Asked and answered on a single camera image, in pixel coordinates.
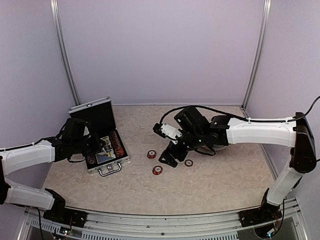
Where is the blue playing card deck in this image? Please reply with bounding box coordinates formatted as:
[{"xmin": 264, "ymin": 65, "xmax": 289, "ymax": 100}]
[{"xmin": 95, "ymin": 152, "xmax": 116, "ymax": 164}]

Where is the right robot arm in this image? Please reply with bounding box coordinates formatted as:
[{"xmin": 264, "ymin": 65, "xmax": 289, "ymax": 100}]
[{"xmin": 153, "ymin": 105, "xmax": 319, "ymax": 222}]

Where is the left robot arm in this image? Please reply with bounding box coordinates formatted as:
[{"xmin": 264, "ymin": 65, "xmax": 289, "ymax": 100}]
[{"xmin": 0, "ymin": 118, "xmax": 106, "ymax": 223}]

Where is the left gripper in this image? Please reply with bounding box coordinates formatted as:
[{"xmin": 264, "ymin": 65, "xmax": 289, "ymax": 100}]
[{"xmin": 72, "ymin": 132, "xmax": 105, "ymax": 157}]

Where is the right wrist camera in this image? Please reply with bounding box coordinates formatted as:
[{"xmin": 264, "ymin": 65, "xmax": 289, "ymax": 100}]
[{"xmin": 152, "ymin": 123, "xmax": 183, "ymax": 141}]

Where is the chip row right in case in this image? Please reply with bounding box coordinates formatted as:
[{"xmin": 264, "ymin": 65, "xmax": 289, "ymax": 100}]
[{"xmin": 109, "ymin": 131, "xmax": 125, "ymax": 158}]

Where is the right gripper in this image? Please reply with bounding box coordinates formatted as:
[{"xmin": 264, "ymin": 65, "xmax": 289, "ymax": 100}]
[{"xmin": 158, "ymin": 129, "xmax": 205, "ymax": 168}]

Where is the aluminium corner post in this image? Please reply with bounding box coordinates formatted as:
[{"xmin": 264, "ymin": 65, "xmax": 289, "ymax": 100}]
[
  {"xmin": 49, "ymin": 0, "xmax": 81, "ymax": 106},
  {"xmin": 241, "ymin": 0, "xmax": 272, "ymax": 111}
]

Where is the left aluminium corner post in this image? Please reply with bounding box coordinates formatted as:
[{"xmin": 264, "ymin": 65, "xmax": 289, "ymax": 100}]
[{"xmin": 49, "ymin": 0, "xmax": 81, "ymax": 106}]

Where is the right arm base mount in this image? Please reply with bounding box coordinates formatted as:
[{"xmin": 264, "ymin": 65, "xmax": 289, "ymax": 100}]
[{"xmin": 238, "ymin": 205, "xmax": 283, "ymax": 228}]

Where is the chip row in case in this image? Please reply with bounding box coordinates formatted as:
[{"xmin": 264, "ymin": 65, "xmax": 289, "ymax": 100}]
[
  {"xmin": 109, "ymin": 131, "xmax": 125, "ymax": 158},
  {"xmin": 86, "ymin": 155, "xmax": 97, "ymax": 165}
]

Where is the red card deck in case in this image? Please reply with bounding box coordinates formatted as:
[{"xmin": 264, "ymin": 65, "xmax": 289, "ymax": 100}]
[{"xmin": 101, "ymin": 136, "xmax": 112, "ymax": 152}]

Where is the right aluminium corner post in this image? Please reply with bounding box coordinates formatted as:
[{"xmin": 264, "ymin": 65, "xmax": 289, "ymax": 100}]
[{"xmin": 241, "ymin": 0, "xmax": 272, "ymax": 111}]

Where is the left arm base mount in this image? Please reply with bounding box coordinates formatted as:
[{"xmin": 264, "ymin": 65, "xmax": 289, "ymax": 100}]
[{"xmin": 43, "ymin": 208, "xmax": 88, "ymax": 228}]

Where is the aluminium poker case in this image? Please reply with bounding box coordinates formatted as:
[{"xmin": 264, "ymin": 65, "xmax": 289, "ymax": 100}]
[{"xmin": 68, "ymin": 96, "xmax": 130, "ymax": 177}]

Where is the chip row left in case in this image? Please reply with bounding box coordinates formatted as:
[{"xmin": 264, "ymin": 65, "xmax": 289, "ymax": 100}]
[{"xmin": 86, "ymin": 155, "xmax": 97, "ymax": 165}]

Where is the single red chip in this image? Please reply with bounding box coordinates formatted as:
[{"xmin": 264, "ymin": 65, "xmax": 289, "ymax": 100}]
[{"xmin": 184, "ymin": 159, "xmax": 194, "ymax": 167}]

